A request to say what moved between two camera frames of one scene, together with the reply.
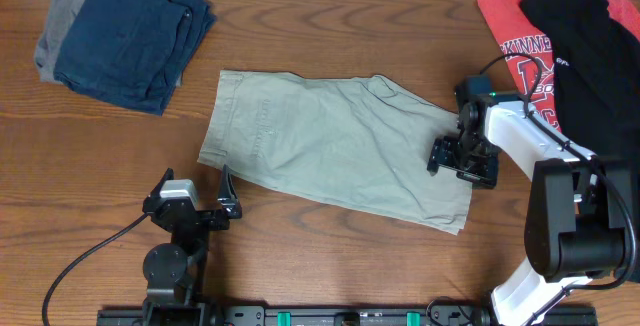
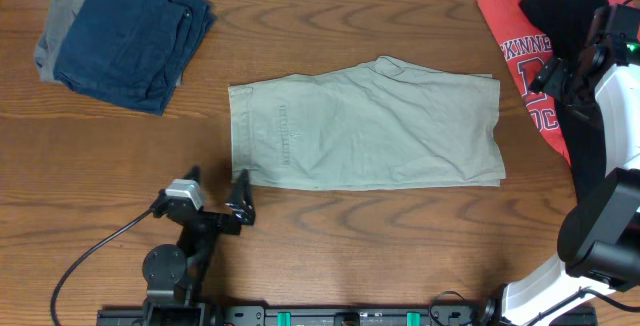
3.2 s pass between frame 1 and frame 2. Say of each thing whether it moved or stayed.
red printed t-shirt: stayed
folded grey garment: stayed
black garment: stayed
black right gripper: moved
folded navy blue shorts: stayed
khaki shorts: moved
